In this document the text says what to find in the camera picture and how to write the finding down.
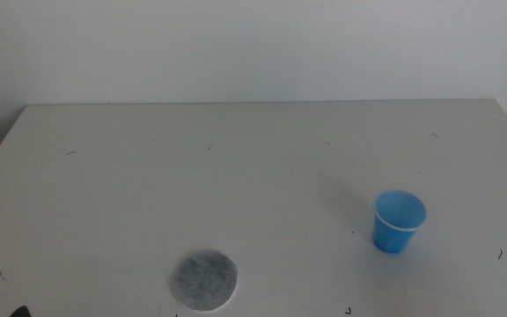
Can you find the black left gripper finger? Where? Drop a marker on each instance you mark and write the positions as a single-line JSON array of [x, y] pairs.
[[20, 312]]

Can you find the round grey felt cup mat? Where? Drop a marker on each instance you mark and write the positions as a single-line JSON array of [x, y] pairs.
[[205, 280]]

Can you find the blue plastic cup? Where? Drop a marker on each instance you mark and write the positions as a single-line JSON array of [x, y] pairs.
[[396, 226]]

